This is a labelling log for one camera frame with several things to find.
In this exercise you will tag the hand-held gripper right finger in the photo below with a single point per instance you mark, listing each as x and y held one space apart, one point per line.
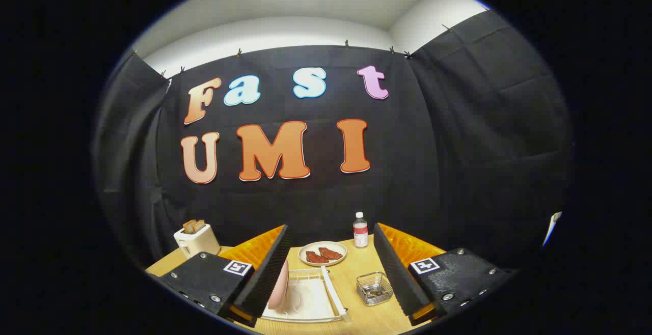
395 274

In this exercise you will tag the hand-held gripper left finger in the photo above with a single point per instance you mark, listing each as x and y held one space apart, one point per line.
267 279

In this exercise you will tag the pink plate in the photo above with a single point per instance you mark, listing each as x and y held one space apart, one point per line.
279 286

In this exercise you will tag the white round plate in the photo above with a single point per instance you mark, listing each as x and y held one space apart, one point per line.
305 247

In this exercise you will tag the red raw steak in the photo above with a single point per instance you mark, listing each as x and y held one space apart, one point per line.
331 253
316 258

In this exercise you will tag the clear bottle with red label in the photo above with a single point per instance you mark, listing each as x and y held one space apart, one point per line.
360 233

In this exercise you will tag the white toaster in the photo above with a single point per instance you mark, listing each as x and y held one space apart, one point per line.
196 244

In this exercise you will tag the brown bread slice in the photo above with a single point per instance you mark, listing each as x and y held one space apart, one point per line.
199 225
189 227

